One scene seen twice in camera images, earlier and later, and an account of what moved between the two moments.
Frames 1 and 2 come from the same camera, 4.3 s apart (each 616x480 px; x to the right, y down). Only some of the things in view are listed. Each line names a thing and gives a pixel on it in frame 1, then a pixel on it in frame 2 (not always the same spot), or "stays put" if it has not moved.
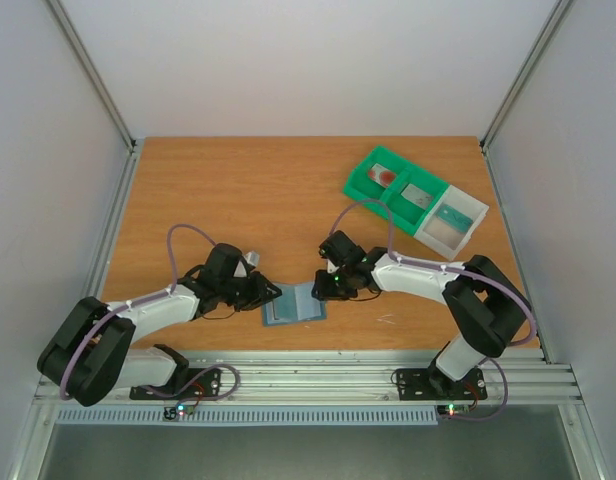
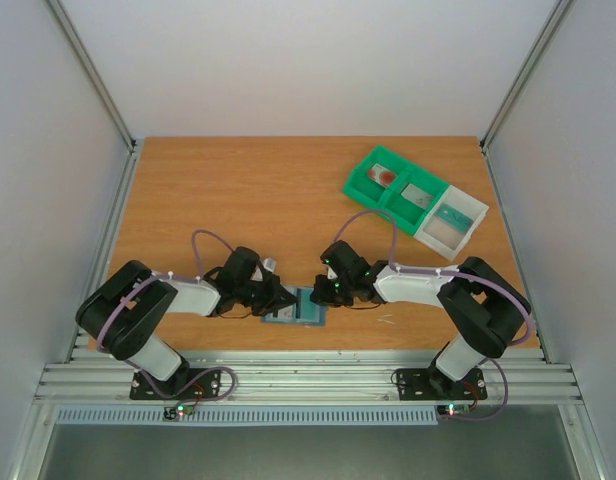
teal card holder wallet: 295,304 stays put
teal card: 285,306 -> 308,307
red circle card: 382,174 stays put
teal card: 454,217 stays put
